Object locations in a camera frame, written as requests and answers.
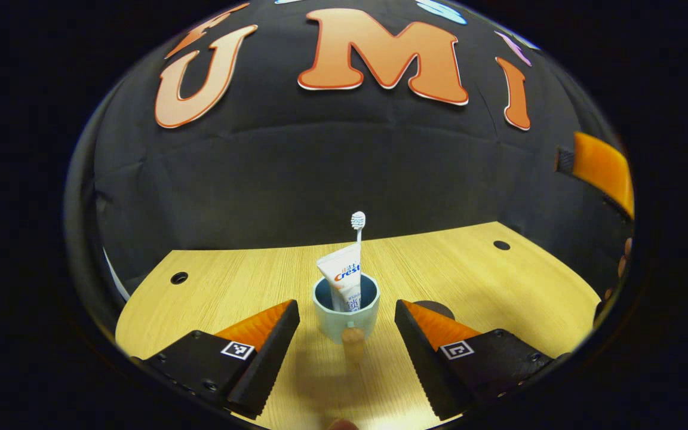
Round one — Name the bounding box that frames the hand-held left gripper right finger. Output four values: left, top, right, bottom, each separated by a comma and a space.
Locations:
395, 299, 557, 422

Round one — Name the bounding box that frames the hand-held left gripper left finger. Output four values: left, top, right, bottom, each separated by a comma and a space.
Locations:
141, 299, 300, 420

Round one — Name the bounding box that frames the black round coaster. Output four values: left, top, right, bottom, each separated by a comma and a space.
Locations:
414, 300, 456, 321

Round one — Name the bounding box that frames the pale cup with wooden handle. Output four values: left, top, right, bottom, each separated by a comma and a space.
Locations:
312, 273, 380, 362

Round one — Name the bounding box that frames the white toothpaste tube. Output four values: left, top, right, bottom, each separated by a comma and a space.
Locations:
316, 242, 363, 313

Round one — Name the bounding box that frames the wooden desktop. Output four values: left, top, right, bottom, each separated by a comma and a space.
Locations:
115, 221, 603, 430

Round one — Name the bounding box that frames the black backdrop cloth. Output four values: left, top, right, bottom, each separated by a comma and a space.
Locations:
66, 0, 625, 299

